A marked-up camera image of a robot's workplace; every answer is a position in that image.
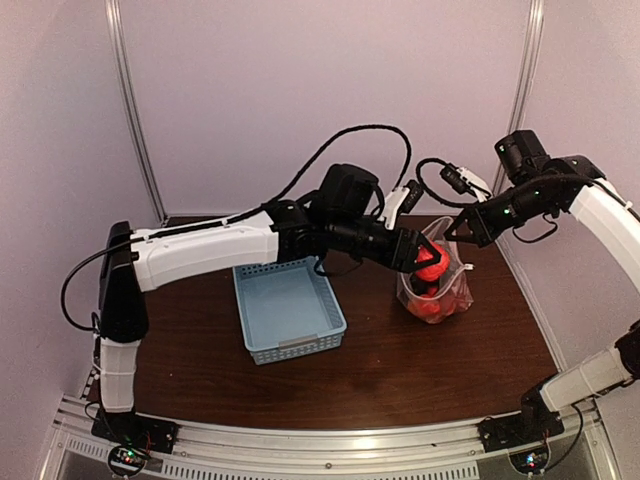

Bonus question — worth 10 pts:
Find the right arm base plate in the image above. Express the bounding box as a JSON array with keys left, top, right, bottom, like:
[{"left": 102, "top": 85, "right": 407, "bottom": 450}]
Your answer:
[{"left": 477, "top": 412, "right": 573, "bottom": 478}]

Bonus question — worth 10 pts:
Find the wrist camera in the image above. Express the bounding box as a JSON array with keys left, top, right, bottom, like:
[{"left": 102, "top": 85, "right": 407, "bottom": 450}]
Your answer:
[
  {"left": 378, "top": 180, "right": 424, "bottom": 230},
  {"left": 440, "top": 164, "right": 492, "bottom": 202}
]

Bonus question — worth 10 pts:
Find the front aluminium rail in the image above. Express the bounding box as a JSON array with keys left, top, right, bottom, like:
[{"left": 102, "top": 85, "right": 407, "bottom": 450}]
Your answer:
[{"left": 35, "top": 396, "right": 622, "bottom": 479}]

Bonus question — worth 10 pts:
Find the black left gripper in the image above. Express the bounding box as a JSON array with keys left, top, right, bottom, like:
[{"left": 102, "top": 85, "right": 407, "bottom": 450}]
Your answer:
[{"left": 329, "top": 213, "right": 441, "bottom": 273}]

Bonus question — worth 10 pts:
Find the left aluminium corner post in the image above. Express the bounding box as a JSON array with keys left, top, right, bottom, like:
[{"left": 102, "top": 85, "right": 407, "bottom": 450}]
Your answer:
[{"left": 104, "top": 0, "right": 169, "bottom": 224}]

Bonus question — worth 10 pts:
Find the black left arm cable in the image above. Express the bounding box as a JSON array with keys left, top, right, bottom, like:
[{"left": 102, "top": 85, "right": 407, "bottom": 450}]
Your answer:
[{"left": 60, "top": 125, "right": 414, "bottom": 334}]

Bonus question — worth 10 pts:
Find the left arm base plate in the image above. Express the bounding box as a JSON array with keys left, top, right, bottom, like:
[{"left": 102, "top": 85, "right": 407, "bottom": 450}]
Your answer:
[{"left": 91, "top": 410, "right": 179, "bottom": 477}]

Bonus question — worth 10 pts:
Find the red tomato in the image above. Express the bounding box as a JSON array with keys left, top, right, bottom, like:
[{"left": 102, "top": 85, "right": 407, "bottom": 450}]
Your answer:
[{"left": 414, "top": 242, "right": 450, "bottom": 283}]

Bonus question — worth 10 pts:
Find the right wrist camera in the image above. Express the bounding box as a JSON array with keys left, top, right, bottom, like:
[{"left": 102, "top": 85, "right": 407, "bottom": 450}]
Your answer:
[{"left": 440, "top": 164, "right": 492, "bottom": 202}]

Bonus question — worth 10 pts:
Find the red peach bunch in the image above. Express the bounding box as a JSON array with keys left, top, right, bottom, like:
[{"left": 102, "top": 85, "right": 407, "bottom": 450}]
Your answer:
[{"left": 407, "top": 294, "right": 465, "bottom": 324}]

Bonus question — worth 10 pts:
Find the light blue plastic basket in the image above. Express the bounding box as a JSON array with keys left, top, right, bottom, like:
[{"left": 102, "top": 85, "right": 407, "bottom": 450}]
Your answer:
[{"left": 232, "top": 257, "right": 347, "bottom": 365}]

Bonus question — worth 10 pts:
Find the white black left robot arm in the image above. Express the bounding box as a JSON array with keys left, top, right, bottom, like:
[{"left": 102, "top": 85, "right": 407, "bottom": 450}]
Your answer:
[{"left": 98, "top": 164, "right": 444, "bottom": 444}]

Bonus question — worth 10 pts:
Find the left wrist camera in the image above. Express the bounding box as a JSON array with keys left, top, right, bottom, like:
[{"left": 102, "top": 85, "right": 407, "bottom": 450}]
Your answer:
[{"left": 378, "top": 180, "right": 424, "bottom": 230}]

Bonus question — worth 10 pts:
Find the clear polka dot zip bag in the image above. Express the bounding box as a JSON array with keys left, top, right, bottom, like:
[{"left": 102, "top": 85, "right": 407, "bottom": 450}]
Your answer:
[{"left": 396, "top": 216, "right": 474, "bottom": 315}]

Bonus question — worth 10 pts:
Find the black right camera cable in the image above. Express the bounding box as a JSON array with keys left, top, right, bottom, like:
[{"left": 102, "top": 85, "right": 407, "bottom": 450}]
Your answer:
[{"left": 415, "top": 157, "right": 486, "bottom": 209}]

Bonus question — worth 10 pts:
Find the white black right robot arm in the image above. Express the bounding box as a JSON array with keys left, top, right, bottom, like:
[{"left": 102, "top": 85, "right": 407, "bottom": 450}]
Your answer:
[{"left": 444, "top": 130, "right": 639, "bottom": 442}]

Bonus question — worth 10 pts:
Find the right aluminium corner post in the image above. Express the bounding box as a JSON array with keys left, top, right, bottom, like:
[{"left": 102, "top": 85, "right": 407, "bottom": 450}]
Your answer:
[{"left": 492, "top": 0, "right": 546, "bottom": 196}]

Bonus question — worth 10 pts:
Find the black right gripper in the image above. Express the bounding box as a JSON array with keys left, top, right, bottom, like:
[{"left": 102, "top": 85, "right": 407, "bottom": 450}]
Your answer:
[{"left": 446, "top": 178, "right": 556, "bottom": 247}]

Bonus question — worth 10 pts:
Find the aluminium corner post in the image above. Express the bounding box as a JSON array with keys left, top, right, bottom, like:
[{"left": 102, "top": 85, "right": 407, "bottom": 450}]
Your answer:
[
  {"left": 492, "top": 0, "right": 546, "bottom": 196},
  {"left": 104, "top": 0, "right": 169, "bottom": 224}
]

